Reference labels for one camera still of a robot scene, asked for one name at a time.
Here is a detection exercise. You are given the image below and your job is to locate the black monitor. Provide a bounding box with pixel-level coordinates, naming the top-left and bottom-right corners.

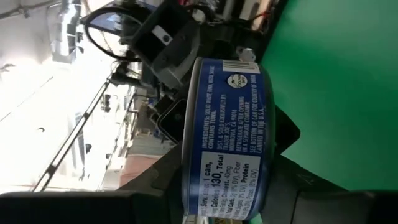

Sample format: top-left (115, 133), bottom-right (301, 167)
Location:
top-left (157, 99), bottom-right (187, 144)

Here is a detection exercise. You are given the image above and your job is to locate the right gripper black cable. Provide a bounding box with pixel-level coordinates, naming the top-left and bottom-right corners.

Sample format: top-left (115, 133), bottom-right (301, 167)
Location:
top-left (83, 6), bottom-right (144, 63)

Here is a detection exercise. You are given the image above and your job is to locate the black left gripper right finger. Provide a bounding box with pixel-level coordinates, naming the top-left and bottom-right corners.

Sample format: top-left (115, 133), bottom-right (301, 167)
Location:
top-left (261, 105), bottom-right (398, 224)

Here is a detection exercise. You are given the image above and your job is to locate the wide silver ventilation duct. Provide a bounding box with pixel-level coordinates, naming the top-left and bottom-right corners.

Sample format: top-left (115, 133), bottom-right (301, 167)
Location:
top-left (48, 0), bottom-right (83, 65)

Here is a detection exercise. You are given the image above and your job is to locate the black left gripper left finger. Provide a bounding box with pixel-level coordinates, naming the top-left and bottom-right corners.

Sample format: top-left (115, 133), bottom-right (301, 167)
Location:
top-left (0, 146), bottom-right (184, 224)

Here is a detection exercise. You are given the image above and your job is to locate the black overhead beam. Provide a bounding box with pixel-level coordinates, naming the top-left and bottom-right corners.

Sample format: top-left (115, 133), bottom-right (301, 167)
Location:
top-left (30, 77), bottom-right (113, 192)

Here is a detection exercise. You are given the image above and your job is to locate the blue barcode tuna can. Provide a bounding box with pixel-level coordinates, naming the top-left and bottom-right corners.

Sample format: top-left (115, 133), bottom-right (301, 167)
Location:
top-left (182, 57), bottom-right (276, 220)

